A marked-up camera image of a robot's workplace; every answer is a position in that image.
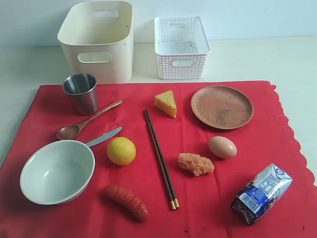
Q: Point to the brown egg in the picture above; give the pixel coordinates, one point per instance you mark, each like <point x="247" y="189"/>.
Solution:
<point x="222" y="147"/>

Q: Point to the pale green ceramic bowl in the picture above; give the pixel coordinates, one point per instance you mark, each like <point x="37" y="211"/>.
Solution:
<point x="58" y="172"/>

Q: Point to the red grilled sausage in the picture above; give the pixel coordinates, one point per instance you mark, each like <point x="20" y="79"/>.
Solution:
<point x="127" y="199"/>

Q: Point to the cream plastic storage bin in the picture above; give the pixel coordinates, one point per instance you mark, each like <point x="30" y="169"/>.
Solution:
<point x="97" y="38"/>

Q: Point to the stainless steel cup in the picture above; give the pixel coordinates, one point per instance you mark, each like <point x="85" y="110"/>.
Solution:
<point x="81" y="89"/>

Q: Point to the brown wooden spoon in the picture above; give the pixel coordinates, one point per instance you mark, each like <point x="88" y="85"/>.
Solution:
<point x="71" y="131"/>

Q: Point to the fried chicken piece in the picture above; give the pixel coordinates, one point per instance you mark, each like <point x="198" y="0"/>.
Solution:
<point x="195" y="163"/>

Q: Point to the right brown chopstick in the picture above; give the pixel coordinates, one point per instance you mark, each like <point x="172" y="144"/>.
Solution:
<point x="174" y="197"/>

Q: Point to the brown chopstick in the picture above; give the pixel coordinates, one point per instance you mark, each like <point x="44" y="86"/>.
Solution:
<point x="174" y="197"/>
<point x="157" y="158"/>

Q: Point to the metal table knife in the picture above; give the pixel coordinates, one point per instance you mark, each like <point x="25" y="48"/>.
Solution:
<point x="104" y="137"/>

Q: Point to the yellow lemon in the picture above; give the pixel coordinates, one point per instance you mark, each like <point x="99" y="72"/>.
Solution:
<point x="121" y="151"/>

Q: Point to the yellow cheese wedge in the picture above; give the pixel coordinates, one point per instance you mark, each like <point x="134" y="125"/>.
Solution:
<point x="166" y="102"/>

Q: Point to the red table cloth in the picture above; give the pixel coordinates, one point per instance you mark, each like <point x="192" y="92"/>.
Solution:
<point x="205" y="200"/>

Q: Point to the left brown chopstick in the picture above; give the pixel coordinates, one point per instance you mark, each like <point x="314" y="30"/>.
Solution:
<point x="157" y="158"/>

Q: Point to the blue silver milk carton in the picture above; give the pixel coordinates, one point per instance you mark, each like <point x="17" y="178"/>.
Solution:
<point x="258" y="196"/>

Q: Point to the brown wooden plate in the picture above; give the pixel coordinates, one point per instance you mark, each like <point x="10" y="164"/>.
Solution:
<point x="222" y="107"/>

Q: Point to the white perforated plastic basket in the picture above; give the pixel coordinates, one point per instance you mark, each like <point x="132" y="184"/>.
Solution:
<point x="181" y="47"/>

